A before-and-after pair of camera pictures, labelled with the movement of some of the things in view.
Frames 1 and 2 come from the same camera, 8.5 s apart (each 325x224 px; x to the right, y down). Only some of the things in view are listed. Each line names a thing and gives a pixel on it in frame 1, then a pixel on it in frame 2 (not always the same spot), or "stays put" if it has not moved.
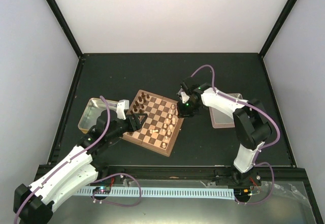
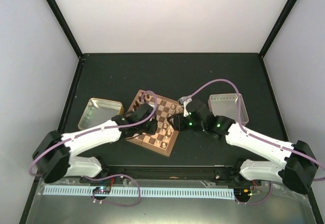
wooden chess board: [161, 129] stays put
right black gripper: [182, 113] → [178, 124]
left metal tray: [91, 112] stays put
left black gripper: [137, 125] → [152, 130]
